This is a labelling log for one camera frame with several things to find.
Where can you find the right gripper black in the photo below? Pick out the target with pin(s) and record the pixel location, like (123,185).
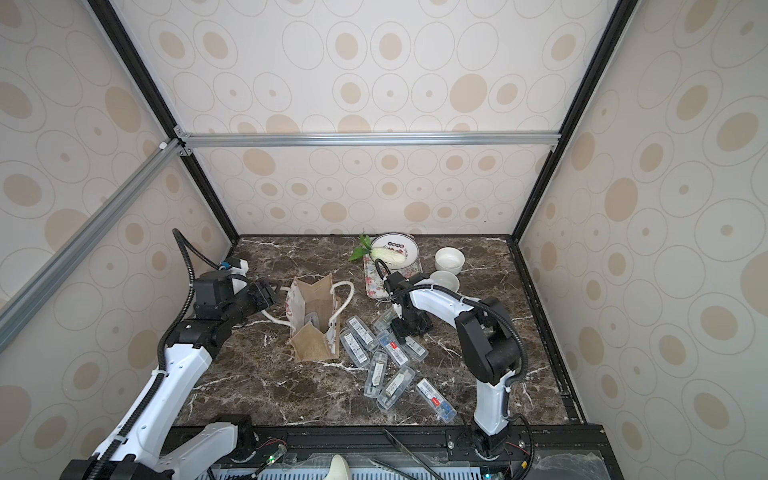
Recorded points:
(411,320)

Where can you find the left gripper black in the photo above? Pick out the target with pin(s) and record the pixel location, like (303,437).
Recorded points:
(265,291)

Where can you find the clear compass case red blue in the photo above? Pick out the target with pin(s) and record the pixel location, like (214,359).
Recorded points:
(392,348)

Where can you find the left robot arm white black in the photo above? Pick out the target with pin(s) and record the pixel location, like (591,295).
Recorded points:
(133,450)

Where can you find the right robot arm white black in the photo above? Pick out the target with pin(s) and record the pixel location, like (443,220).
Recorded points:
(491,347)

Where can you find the clear compass case bottom slanted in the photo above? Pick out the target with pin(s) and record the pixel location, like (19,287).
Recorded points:
(395,388)

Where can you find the floral square plate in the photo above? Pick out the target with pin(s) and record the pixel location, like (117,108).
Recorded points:
(374,284)

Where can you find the white ceramic cup front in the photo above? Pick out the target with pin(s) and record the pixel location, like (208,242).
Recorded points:
(446,279)

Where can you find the white ceramic cup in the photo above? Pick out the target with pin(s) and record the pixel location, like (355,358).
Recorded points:
(449,259)
(446,279)

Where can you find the white vegetable with green leaves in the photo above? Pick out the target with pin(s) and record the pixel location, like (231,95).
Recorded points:
(366,249)

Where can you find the white ceramic cup rear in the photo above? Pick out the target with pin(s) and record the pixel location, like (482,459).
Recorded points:
(449,259)

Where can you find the round patterned bowl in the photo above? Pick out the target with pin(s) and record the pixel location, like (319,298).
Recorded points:
(399,242)

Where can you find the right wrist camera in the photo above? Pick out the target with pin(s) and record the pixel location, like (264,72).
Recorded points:
(395,283)

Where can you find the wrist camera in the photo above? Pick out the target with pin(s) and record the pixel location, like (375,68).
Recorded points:
(215,290)
(395,283)

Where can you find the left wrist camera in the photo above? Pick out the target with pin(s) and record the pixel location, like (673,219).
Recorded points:
(215,290)

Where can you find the aluminium rail back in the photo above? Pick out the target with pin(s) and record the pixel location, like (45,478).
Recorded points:
(386,139)

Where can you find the aluminium rail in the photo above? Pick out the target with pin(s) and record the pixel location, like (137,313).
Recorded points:
(18,312)
(386,139)

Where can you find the black base frame front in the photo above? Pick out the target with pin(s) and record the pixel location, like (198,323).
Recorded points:
(423,452)

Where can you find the aluminium rail left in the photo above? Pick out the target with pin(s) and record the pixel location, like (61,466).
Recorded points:
(18,312)

